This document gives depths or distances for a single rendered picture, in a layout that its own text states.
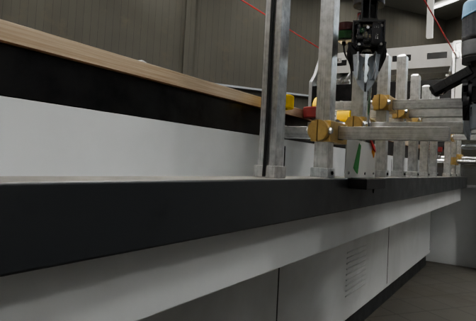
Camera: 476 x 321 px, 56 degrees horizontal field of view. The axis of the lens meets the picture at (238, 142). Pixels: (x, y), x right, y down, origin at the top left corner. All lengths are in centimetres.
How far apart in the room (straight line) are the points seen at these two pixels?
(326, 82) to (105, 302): 72
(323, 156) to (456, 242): 299
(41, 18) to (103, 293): 1304
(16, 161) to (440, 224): 358
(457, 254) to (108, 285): 358
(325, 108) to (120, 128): 49
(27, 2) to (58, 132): 1291
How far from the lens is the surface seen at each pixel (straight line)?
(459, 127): 129
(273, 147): 82
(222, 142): 105
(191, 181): 58
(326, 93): 107
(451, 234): 397
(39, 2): 1363
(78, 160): 76
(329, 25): 111
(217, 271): 73
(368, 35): 107
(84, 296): 54
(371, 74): 110
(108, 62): 79
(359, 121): 127
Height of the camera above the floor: 73
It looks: 2 degrees up
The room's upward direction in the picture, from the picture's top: 3 degrees clockwise
